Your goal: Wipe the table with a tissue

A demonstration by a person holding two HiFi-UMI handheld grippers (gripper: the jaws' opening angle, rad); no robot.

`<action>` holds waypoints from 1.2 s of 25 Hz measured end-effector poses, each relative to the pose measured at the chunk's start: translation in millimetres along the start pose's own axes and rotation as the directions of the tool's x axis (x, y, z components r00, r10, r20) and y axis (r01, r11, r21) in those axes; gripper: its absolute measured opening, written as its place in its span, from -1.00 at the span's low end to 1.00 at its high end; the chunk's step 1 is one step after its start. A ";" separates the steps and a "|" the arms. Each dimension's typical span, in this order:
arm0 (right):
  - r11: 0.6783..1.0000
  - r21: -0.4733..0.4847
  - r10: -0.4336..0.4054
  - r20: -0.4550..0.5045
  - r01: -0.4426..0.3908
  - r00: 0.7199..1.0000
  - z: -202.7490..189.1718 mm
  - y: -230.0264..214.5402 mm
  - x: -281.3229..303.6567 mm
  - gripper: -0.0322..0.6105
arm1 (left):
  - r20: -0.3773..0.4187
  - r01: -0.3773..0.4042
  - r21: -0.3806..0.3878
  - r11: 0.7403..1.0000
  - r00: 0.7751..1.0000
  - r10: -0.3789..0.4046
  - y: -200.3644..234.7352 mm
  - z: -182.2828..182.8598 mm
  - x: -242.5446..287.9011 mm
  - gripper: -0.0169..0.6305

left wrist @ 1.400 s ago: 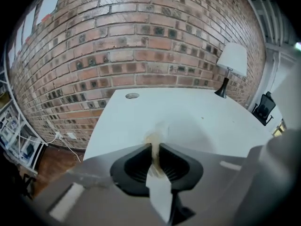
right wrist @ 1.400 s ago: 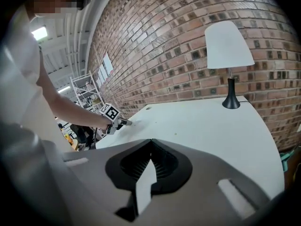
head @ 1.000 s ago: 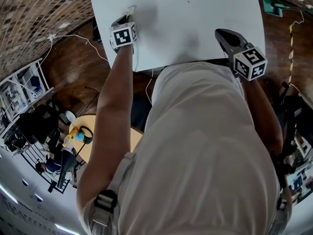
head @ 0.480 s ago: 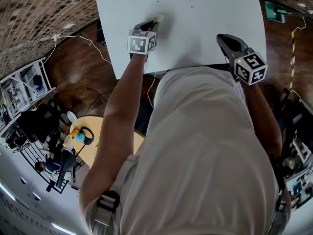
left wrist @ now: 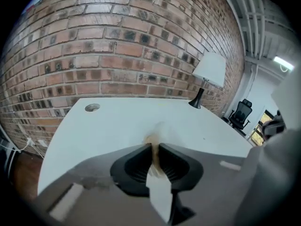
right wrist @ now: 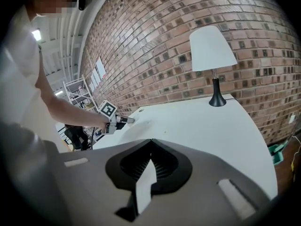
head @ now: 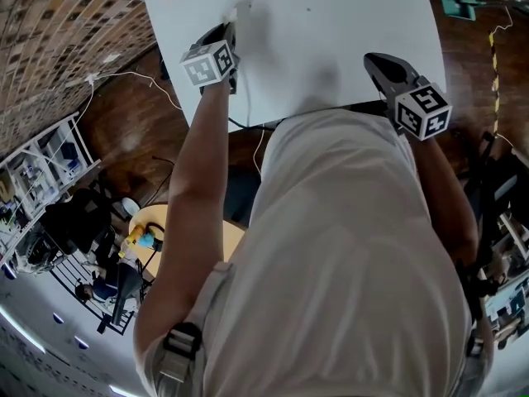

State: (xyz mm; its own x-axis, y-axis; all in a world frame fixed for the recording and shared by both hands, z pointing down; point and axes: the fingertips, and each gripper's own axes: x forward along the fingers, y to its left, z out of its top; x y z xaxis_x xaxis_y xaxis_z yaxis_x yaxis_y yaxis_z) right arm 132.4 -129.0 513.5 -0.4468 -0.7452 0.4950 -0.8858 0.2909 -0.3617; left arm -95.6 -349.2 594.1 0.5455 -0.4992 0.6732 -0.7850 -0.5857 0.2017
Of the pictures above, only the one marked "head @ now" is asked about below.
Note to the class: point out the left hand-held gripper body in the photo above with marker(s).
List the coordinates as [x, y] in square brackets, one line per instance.
[206, 62]

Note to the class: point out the yellow black striped tape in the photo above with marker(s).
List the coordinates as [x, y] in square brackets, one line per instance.
[494, 81]

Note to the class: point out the white table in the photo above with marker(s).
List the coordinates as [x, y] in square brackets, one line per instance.
[339, 23]

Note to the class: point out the black tripod stand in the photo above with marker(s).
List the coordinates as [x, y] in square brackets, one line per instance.
[489, 197]

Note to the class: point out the white tissue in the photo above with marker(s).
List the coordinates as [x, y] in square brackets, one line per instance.
[231, 13]

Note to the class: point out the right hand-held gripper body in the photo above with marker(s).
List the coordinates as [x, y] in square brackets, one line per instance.
[421, 110]

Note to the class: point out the person's white shirt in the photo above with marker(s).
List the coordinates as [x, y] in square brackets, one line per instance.
[339, 263]

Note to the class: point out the round wooden side table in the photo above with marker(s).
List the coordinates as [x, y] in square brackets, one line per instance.
[153, 217]

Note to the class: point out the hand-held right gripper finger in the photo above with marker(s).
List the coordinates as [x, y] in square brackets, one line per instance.
[386, 66]

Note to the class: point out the person's right forearm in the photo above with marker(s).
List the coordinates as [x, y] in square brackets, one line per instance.
[444, 188]

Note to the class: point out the black metal railing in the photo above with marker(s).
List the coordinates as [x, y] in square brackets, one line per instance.
[95, 296]

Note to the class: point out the white bowl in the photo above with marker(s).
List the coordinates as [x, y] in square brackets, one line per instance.
[130, 207]

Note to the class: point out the green dustpan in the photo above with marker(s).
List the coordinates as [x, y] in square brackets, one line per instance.
[456, 2]

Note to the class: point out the white metal shelf unit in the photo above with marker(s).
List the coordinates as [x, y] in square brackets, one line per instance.
[45, 168]

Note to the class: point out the person's left forearm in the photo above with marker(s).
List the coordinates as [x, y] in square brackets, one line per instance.
[200, 151]

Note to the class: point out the black office chair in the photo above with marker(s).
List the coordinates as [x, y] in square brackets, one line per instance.
[78, 217]

